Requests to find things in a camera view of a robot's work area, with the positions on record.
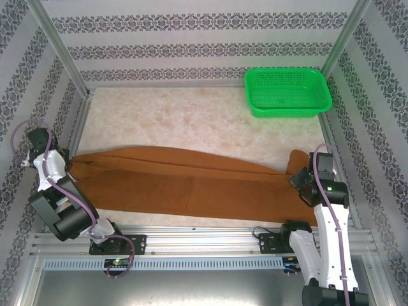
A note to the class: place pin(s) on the circuit board with green light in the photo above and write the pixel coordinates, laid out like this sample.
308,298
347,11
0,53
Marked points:
118,262

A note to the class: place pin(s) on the aluminium side rail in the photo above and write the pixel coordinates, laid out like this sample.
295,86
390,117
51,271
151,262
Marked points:
334,146
81,124

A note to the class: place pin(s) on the circuit board with blue light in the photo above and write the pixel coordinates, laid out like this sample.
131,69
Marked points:
290,263

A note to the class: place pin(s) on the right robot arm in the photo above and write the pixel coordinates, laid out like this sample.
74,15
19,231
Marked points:
328,229

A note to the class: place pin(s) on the aluminium frame post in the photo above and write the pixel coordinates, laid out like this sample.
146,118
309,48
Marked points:
345,35
60,48

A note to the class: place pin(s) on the green plastic basket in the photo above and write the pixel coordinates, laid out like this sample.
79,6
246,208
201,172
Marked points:
287,95

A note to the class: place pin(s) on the brown long pants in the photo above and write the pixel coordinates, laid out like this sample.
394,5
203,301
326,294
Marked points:
191,185

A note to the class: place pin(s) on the aluminium back rail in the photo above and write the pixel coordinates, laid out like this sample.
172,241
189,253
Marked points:
165,86

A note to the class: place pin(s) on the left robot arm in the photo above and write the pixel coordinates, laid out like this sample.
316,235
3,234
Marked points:
63,220

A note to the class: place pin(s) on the aluminium front rail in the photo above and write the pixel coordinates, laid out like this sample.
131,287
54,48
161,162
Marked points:
204,239

